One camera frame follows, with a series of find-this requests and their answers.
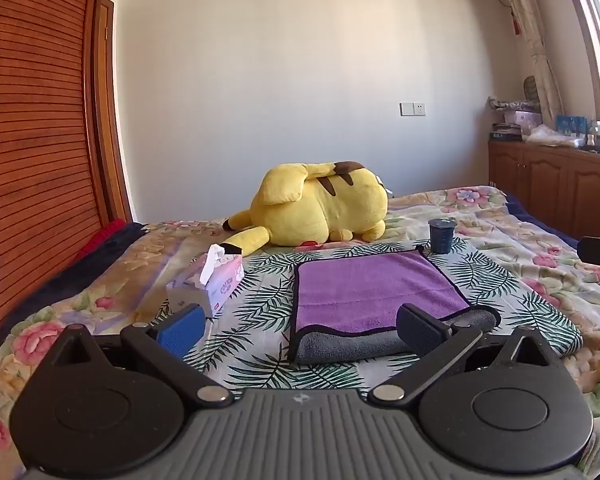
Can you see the pink and white tissue box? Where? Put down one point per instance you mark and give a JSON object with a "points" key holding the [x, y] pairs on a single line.
{"points": [[220, 280]]}

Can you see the wooden door frame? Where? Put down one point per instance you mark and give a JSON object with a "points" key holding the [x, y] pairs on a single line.
{"points": [[107, 125]]}

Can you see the wooden cabinet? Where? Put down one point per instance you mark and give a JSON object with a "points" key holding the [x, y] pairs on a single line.
{"points": [[550, 185]]}

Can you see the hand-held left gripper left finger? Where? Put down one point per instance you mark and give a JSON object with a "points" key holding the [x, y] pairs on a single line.
{"points": [[182, 332]]}

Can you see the navy blue bed sheet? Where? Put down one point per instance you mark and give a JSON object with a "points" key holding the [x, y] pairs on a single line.
{"points": [[80, 280]]}

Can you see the red cloth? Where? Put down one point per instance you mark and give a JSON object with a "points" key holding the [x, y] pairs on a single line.
{"points": [[100, 237]]}

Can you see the floral beige curtain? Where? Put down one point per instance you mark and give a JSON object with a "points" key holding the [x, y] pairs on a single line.
{"points": [[535, 40]]}

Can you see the slatted wooden wardrobe door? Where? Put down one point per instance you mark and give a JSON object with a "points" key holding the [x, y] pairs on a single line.
{"points": [[30, 135]]}

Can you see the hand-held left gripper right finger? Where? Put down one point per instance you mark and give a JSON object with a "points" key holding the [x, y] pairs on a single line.
{"points": [[420, 332]]}

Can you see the patterned pouch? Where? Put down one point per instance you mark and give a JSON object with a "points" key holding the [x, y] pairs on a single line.
{"points": [[512, 104]]}

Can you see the white wall socket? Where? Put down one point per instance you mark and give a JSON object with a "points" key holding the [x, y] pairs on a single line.
{"points": [[412, 109]]}

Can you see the yellow plush toy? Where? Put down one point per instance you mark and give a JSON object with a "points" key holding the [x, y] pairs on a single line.
{"points": [[315, 205]]}

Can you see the dark blue cup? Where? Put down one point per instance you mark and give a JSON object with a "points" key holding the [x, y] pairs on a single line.
{"points": [[441, 237]]}

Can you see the stack of books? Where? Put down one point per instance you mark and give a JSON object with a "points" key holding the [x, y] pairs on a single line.
{"points": [[506, 131]]}

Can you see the purple towel with black trim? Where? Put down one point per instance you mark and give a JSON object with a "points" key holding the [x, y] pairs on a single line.
{"points": [[375, 282]]}

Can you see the grey towel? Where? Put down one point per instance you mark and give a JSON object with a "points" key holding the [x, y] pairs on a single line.
{"points": [[345, 347]]}

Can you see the red tassel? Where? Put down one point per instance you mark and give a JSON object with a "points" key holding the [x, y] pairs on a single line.
{"points": [[517, 20]]}

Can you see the white plastic bag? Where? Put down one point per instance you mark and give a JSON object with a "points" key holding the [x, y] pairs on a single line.
{"points": [[550, 136]]}

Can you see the green leaf print cloth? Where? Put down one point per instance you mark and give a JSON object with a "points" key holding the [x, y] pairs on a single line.
{"points": [[265, 285]]}

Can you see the blue box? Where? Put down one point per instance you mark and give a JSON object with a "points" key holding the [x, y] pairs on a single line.
{"points": [[571, 124]]}

